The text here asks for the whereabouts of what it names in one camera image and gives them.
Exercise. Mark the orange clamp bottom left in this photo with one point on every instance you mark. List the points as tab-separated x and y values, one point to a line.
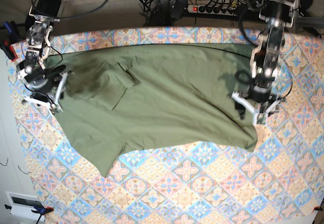
41	210

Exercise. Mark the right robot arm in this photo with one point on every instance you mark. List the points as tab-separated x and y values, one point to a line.
39	46

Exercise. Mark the patterned tile tablecloth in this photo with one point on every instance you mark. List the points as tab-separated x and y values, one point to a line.
200	182

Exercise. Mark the olive green t-shirt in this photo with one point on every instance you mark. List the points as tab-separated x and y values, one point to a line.
123	99

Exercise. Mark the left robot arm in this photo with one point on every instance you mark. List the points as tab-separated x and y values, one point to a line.
278	15

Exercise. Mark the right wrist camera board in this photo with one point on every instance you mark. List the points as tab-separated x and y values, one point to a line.
55	108

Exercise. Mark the white power strip red switch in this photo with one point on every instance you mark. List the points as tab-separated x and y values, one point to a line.
212	10

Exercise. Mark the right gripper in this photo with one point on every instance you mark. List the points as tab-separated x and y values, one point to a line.
44	83

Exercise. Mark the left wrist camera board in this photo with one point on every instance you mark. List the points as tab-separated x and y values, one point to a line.
260	118

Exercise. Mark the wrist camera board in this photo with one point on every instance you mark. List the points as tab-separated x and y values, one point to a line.
260	118
55	108

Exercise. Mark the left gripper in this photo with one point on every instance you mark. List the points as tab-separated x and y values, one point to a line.
259	91

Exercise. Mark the blue clamp left edge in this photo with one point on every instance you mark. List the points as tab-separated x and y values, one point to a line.
6	45

